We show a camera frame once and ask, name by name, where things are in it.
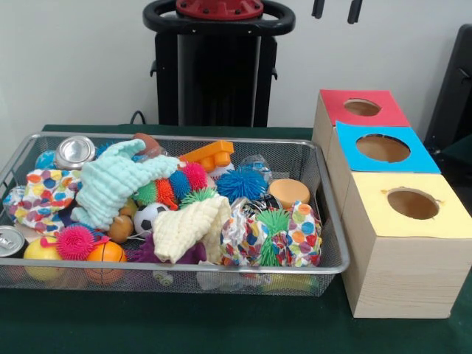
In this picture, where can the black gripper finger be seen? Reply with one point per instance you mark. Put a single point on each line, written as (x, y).
(318, 8)
(355, 10)

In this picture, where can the clear mesh bin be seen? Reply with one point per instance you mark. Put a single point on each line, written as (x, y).
(328, 214)

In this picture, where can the wooden box with three holes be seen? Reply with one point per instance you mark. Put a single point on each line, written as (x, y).
(405, 273)

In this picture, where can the black upright panel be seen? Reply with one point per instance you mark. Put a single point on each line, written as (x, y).
(453, 96)

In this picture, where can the orange plastic toy brick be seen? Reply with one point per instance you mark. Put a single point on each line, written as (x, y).
(210, 155)

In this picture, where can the blue spiky ball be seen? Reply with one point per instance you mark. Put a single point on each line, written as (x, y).
(241, 184)

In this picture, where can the green spiky ball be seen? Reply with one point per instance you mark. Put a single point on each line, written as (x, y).
(273, 223)

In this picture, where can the cream yellow cloth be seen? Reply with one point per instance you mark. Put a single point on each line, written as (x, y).
(184, 228)

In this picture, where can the small soccer ball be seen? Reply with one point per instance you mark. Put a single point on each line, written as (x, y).
(150, 219)

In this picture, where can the mint green cloth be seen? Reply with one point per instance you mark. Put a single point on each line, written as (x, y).
(110, 188)

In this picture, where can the silver drink can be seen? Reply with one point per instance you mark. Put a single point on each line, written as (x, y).
(74, 151)

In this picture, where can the small orange basketball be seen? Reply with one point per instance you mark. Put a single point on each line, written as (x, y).
(107, 254)

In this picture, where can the polka-dot cloth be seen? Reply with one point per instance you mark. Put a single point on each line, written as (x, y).
(48, 193)

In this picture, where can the pink spiky ball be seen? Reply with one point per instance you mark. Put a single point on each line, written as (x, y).
(75, 243)

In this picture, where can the dark green tablecloth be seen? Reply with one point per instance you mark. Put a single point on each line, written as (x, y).
(184, 324)

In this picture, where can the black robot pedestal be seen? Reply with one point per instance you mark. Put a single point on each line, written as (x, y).
(214, 74)

